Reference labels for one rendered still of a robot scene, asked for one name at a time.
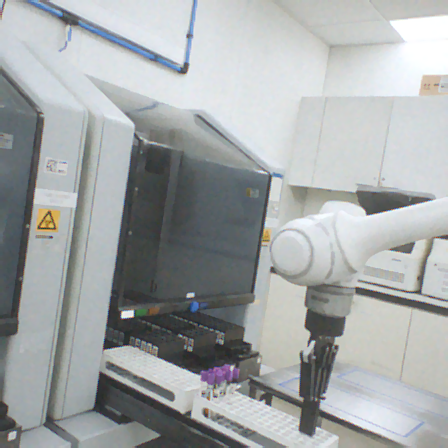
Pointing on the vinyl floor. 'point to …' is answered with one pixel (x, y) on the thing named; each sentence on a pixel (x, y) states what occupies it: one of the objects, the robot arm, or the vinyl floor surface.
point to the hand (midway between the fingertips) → (309, 415)
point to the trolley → (368, 405)
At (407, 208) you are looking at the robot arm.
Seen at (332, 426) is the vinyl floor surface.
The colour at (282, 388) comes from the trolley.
